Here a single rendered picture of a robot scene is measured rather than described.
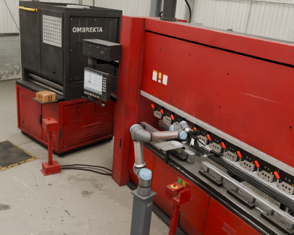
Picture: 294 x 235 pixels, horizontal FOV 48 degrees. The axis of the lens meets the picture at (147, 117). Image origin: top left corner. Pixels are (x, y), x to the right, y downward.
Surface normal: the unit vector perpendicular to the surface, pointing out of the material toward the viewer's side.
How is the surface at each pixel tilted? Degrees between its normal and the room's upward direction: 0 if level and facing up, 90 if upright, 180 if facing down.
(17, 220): 0
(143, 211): 90
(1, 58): 90
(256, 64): 90
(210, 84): 90
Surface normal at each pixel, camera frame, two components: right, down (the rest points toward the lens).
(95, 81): -0.64, 0.21
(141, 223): 0.04, 0.35
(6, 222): 0.09, -0.94
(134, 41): 0.54, 0.33
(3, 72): 0.73, 0.29
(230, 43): -0.84, 0.11
